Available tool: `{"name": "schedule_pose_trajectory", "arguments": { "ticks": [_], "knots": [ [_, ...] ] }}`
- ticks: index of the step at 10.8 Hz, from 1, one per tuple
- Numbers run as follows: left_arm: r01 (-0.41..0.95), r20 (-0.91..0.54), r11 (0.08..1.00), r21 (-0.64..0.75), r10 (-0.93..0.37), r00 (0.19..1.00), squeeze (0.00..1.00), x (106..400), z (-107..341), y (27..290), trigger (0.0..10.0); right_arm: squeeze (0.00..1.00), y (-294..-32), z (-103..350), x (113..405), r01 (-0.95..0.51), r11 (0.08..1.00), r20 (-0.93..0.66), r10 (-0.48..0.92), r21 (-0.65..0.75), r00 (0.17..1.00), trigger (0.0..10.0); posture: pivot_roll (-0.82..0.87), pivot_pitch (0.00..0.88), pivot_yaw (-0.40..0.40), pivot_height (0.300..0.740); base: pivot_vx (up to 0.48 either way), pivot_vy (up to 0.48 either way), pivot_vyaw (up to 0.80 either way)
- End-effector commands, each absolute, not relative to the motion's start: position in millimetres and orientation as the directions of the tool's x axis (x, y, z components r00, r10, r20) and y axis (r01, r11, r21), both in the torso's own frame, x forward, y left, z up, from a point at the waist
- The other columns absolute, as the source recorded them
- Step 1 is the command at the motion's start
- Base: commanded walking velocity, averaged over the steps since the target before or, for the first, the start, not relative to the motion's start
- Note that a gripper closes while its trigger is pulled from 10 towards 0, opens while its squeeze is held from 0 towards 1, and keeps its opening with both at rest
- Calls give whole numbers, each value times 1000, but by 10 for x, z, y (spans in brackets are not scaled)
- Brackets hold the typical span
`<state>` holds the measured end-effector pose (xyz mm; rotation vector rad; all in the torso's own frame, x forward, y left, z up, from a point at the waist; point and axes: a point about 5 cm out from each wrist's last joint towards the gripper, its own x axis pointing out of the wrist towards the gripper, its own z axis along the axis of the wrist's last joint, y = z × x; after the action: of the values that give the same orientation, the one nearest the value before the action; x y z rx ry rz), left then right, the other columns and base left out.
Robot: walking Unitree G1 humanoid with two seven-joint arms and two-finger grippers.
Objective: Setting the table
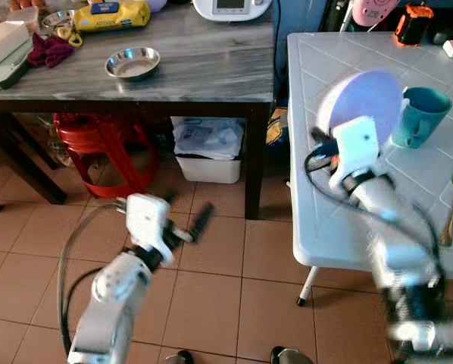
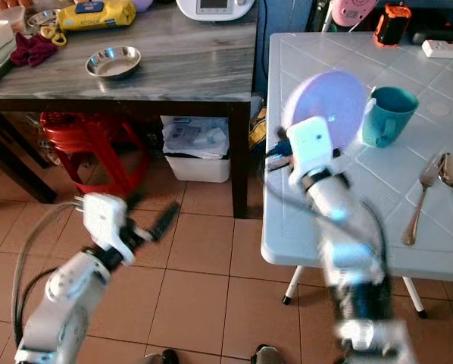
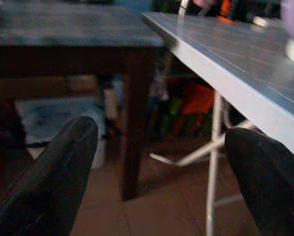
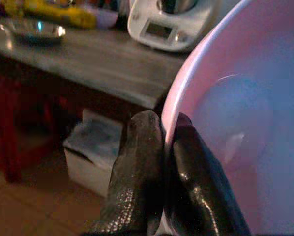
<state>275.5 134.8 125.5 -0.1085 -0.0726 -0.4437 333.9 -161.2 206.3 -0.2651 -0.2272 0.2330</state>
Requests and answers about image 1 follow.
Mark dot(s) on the white bin with bags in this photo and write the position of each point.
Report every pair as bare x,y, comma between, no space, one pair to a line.
207,155

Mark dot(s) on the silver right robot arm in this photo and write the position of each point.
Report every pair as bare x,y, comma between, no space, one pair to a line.
393,235

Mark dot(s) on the steel bowl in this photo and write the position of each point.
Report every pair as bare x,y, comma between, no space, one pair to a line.
132,64

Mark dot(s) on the yellow packet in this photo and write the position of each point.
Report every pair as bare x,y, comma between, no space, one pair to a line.
117,17

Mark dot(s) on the orange and black device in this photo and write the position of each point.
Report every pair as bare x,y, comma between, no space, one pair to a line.
413,24

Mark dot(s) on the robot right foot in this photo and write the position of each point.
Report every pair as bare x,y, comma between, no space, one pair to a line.
291,356

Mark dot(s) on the white plastic folding table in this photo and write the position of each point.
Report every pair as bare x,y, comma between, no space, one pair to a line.
325,220

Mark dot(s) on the teal ceramic mug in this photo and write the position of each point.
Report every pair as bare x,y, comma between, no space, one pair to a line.
425,112

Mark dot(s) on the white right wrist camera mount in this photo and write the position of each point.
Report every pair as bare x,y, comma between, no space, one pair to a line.
357,148

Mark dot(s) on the white sandwich maker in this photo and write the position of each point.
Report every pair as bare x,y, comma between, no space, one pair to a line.
3,49

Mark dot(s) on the small steel dish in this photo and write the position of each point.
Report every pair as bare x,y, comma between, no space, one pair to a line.
57,18

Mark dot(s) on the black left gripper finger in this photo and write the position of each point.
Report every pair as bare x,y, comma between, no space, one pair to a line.
201,221

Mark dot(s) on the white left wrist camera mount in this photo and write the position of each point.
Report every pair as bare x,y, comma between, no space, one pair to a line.
147,216

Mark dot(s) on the white kitchen appliance with display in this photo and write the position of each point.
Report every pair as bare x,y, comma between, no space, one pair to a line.
232,7

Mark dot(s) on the dark wooden marble-top table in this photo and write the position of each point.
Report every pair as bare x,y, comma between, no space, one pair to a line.
204,72

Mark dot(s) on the maroon cloth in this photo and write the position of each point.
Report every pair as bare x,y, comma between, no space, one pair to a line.
48,51

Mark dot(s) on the lavender round plate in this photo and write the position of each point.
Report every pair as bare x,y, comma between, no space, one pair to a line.
360,97

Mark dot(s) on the pink round appliance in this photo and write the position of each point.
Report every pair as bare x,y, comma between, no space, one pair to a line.
374,10

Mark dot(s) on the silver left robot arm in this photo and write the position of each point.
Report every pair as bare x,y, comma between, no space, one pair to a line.
113,299

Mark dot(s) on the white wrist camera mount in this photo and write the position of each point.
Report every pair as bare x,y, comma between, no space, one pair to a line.
357,148
147,216

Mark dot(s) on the red plastic stool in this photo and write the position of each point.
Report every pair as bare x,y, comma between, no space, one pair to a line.
98,140

